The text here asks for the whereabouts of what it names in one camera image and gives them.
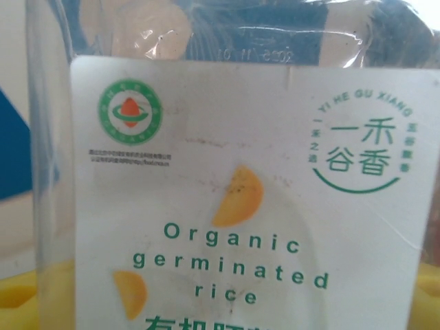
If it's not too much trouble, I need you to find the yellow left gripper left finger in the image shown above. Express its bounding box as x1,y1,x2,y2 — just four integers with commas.
0,261,75,330

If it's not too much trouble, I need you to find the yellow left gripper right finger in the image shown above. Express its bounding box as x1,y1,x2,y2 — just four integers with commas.
415,263,440,330

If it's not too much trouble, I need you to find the clear jar white rice label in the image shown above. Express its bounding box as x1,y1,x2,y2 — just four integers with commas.
25,0,440,330

